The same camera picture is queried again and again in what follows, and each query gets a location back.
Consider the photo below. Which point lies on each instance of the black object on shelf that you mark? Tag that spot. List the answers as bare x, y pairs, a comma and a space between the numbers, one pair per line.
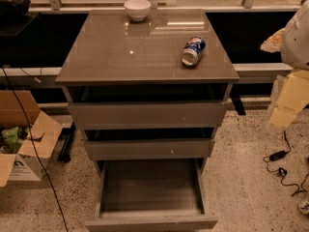
14, 7

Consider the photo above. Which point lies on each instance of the open cardboard box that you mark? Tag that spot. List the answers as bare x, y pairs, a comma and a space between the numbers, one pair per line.
41, 133

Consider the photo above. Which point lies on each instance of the black table leg right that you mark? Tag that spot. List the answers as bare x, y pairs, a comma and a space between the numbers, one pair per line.
236, 100

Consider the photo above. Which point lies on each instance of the black table leg left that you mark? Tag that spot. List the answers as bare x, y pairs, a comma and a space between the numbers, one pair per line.
67, 134

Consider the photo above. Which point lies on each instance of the grey drawer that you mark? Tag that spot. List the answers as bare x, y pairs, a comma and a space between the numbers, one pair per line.
147, 106
151, 195
138, 144

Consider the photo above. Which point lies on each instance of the grey middle drawer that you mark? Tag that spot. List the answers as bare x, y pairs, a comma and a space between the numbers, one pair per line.
138, 144

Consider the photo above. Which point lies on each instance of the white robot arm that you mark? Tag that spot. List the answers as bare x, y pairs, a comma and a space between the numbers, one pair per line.
292, 41

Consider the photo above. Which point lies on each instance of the blue soda can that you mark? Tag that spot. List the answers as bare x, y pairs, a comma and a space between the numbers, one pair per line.
193, 51

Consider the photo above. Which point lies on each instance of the yellow taped gripper finger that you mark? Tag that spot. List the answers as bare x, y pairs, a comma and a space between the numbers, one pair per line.
289, 96

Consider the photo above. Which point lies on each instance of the black table leg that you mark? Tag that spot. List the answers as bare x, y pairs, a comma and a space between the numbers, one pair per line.
67, 134
236, 100

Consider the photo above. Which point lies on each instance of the grey top drawer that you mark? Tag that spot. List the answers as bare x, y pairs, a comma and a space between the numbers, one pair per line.
147, 106

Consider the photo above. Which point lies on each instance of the grey bottom drawer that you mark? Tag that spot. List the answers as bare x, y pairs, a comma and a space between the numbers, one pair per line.
151, 195

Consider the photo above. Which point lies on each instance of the white ceramic bowl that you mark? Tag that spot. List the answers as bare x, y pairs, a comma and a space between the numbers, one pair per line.
137, 10

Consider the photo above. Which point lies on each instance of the green crumpled bag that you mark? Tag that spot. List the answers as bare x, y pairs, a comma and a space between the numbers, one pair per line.
12, 140

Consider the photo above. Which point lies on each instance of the grey drawer cabinet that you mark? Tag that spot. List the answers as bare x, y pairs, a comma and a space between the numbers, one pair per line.
111, 49

